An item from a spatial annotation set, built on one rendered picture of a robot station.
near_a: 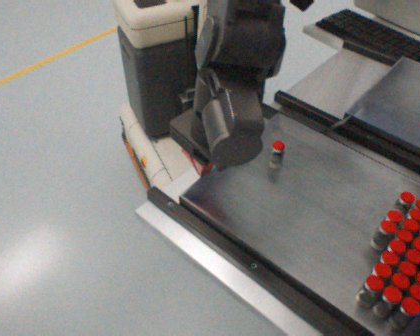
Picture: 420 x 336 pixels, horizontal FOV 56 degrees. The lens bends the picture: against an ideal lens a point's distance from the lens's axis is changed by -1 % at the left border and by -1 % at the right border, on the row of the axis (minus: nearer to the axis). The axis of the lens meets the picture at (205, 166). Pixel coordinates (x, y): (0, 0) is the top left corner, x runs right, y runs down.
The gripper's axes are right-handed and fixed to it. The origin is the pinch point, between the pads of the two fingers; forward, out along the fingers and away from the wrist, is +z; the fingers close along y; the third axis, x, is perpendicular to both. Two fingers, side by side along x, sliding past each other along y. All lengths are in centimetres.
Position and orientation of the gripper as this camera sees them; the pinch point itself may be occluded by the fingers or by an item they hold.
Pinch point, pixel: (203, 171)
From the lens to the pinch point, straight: 62.2
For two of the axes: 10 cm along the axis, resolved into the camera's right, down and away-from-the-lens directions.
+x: 7.1, -5.1, 4.8
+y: 7.0, 6.2, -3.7
